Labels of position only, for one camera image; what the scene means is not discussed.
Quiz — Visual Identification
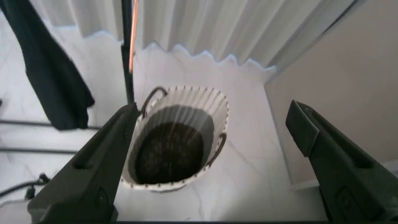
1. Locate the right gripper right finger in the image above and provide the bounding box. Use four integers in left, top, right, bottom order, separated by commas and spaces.
285, 99, 398, 223

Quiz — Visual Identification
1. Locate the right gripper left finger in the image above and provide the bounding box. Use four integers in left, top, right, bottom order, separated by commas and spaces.
27, 103, 139, 223

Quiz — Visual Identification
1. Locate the black short-sleeved shirt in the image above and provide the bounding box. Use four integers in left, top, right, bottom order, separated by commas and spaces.
0, 0, 96, 131

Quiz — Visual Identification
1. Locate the pink clothes hanger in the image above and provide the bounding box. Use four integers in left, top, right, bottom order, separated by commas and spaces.
128, 0, 140, 74

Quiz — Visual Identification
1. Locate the white laundry basket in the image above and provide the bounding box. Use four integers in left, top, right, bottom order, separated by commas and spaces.
121, 85, 230, 191

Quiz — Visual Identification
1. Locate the black clothes rack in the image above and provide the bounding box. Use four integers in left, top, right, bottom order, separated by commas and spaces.
0, 0, 137, 156

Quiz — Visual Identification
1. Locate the white curtain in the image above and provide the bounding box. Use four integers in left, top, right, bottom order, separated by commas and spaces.
29, 0, 358, 68

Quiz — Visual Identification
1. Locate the black cable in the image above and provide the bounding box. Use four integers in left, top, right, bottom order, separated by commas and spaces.
0, 172, 51, 200

